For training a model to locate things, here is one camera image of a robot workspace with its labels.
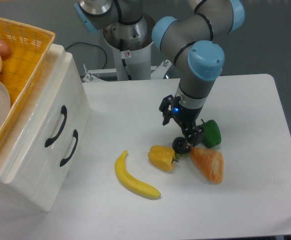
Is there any yellow banana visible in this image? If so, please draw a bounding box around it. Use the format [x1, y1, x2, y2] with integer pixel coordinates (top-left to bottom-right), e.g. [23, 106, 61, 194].
[114, 150, 161, 200]

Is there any white drawer cabinet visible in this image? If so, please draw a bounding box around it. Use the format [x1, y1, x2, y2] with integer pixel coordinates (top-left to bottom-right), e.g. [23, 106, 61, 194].
[0, 44, 91, 212]

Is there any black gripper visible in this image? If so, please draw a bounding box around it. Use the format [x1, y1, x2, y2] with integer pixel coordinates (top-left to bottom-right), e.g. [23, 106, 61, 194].
[159, 93, 205, 154]

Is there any green bell pepper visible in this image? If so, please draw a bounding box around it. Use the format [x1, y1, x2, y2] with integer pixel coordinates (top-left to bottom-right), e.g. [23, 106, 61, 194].
[200, 119, 222, 148]

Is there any pink peach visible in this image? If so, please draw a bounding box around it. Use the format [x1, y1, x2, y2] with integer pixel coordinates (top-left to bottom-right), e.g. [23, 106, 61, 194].
[0, 39, 11, 58]

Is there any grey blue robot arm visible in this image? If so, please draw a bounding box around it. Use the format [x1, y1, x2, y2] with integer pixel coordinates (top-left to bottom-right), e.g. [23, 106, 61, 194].
[74, 0, 245, 154]

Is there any yellow woven basket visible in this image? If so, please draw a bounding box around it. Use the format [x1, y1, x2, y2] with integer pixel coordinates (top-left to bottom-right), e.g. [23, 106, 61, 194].
[0, 17, 56, 145]

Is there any yellow bell pepper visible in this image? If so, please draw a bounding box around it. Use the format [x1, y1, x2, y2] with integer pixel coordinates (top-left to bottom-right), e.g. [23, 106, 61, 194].
[147, 145, 178, 172]

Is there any black round toy fruit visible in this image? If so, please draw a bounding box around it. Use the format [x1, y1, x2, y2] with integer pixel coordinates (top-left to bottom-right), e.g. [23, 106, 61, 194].
[172, 136, 187, 154]

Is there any black cable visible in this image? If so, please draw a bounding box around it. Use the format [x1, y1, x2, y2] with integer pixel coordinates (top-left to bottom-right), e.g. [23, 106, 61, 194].
[64, 41, 108, 71]

